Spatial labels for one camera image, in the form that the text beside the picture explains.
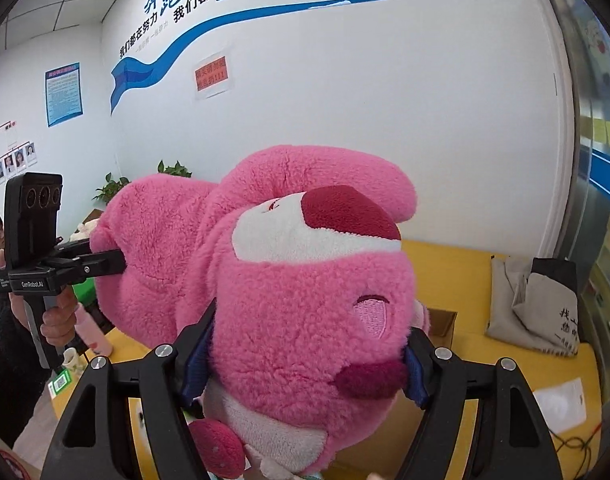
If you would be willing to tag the cardboard box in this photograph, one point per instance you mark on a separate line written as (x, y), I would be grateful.
(442, 325)

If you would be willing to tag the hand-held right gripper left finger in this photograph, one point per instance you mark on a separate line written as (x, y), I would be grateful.
(197, 360)

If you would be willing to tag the pink plush bear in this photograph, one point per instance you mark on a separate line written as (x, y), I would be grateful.
(295, 285)

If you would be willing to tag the glass door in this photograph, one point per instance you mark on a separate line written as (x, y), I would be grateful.
(595, 210)

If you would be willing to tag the wall photo chart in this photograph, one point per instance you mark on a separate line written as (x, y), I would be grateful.
(12, 160)

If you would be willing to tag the pink bottle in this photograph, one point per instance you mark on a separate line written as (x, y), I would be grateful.
(94, 330)

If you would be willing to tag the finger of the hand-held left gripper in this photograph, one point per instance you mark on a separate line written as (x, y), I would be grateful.
(75, 247)
(105, 263)

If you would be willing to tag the cartoon door poster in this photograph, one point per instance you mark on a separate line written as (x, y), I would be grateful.
(596, 37)

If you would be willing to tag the row of yellow sticky notes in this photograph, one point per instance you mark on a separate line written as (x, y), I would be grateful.
(607, 132)

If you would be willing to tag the blue wall poster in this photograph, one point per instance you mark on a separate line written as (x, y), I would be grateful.
(63, 95)

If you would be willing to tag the green potted plant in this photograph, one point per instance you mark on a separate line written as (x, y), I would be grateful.
(115, 185)

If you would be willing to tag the white plastic bag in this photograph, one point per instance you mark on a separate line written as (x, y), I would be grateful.
(560, 405)

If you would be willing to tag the grey cloth bag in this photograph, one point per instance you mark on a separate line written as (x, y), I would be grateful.
(530, 320)

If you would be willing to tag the black lettering wall decal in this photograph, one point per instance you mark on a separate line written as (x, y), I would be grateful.
(150, 25)

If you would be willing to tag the person's left hand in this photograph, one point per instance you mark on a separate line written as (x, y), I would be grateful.
(60, 330)

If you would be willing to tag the green code card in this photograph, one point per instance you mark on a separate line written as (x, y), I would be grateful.
(61, 385)

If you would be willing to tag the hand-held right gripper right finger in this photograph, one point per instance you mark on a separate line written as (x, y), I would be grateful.
(415, 375)

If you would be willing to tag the blue ribbon wall decal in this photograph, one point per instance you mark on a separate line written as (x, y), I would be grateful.
(195, 32)

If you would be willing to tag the red text paper notice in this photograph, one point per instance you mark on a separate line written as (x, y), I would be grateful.
(213, 76)

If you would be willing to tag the person's body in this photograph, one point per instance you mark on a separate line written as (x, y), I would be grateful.
(10, 370)

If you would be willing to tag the white cup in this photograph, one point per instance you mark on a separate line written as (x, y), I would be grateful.
(72, 362)

